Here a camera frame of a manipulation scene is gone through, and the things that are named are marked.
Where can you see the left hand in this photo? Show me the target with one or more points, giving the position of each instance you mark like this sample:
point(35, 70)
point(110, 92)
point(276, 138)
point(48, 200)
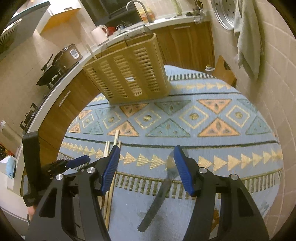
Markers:
point(31, 211)

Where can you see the gas stove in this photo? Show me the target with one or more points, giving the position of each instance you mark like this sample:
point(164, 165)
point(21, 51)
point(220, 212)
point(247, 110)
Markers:
point(24, 125)

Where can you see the range hood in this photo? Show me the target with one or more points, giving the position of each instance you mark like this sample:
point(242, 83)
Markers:
point(21, 27)

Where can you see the brown rice cooker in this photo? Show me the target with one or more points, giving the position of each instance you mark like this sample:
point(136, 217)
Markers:
point(67, 57)

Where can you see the grey hanging towel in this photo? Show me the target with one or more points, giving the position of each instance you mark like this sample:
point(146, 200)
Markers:
point(246, 30)

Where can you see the metal steamer tray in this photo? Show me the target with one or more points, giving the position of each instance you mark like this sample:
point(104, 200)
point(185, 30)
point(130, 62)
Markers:
point(224, 11)

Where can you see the yellow detergent bottle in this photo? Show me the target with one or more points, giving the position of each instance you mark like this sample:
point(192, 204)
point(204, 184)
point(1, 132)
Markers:
point(146, 15)

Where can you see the blue patterned table cloth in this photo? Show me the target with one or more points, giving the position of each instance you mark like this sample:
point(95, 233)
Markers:
point(213, 123)

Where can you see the yellow plastic utensil basket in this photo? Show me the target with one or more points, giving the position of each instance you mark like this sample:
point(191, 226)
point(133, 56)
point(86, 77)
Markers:
point(129, 74)

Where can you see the white electric kettle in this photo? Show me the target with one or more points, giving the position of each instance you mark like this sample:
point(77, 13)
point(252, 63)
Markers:
point(100, 34)

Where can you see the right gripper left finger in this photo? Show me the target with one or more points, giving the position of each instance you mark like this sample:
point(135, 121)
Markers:
point(57, 223)

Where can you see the white wall cabinet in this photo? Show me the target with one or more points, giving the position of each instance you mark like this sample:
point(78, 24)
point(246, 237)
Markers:
point(57, 13)

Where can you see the clear spoon grey handle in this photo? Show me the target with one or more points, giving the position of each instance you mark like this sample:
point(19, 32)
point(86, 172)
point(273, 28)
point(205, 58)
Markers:
point(172, 173)

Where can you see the clear plastic spoon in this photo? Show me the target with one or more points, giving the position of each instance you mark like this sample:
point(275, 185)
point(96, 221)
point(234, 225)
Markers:
point(139, 35)

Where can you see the wooden stool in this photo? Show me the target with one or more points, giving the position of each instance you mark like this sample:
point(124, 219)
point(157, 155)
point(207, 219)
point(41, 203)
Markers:
point(223, 72)

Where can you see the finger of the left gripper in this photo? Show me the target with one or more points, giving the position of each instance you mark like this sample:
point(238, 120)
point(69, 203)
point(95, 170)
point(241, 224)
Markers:
point(61, 165)

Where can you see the black frying pan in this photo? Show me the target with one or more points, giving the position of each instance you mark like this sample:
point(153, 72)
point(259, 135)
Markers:
point(52, 72)

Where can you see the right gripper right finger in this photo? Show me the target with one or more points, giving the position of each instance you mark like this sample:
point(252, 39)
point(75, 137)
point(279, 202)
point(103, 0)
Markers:
point(239, 217)

